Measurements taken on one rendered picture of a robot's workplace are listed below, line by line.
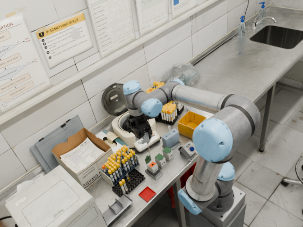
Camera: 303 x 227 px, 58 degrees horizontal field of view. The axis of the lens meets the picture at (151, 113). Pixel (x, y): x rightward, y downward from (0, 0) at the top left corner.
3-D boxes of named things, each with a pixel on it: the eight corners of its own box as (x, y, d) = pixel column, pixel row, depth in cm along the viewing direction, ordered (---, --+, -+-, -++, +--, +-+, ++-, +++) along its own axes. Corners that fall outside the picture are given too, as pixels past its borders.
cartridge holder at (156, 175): (156, 180, 151) (155, 176, 149) (144, 172, 157) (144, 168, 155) (162, 174, 154) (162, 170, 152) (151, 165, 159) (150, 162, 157)
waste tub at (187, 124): (195, 142, 169) (195, 129, 163) (178, 133, 177) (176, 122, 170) (207, 129, 176) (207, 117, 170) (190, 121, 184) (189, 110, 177)
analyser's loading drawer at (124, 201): (101, 233, 130) (98, 227, 127) (94, 224, 134) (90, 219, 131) (133, 203, 140) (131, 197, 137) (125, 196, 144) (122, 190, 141)
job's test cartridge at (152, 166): (153, 175, 152) (152, 168, 148) (148, 171, 155) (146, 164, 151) (158, 171, 154) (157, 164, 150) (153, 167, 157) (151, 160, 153)
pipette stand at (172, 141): (169, 152, 165) (167, 141, 159) (162, 146, 170) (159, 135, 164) (181, 144, 169) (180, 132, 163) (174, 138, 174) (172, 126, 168)
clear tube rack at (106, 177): (113, 187, 152) (110, 179, 147) (102, 178, 158) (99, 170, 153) (140, 164, 162) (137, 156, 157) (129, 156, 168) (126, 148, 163)
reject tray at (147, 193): (147, 202, 142) (147, 201, 141) (138, 195, 146) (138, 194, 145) (156, 193, 145) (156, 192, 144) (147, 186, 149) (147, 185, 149)
